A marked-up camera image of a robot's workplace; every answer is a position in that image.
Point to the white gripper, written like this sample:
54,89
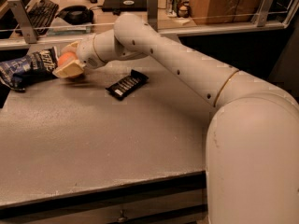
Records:
86,53

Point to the orange fruit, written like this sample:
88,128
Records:
67,58

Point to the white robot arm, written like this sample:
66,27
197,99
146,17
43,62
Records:
252,142

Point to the blue chip bag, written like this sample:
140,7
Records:
18,73

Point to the black headphones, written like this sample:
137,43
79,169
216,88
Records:
76,15

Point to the black keyboard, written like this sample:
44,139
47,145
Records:
42,14

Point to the black candy bar wrapper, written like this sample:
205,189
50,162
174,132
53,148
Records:
127,85

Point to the glass divider panel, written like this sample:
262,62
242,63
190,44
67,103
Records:
102,21

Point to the black laptop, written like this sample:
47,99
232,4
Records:
124,5

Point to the metal can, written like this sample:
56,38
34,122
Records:
171,7

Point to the small round brown object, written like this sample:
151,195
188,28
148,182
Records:
183,12

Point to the left metal bracket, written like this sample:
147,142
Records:
18,9

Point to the metal bracket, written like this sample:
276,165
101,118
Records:
152,13
18,9
266,5

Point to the middle metal bracket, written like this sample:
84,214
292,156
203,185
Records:
152,13

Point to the front drawer with handle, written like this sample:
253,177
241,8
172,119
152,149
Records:
176,201

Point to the right metal bracket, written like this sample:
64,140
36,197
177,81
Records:
266,5

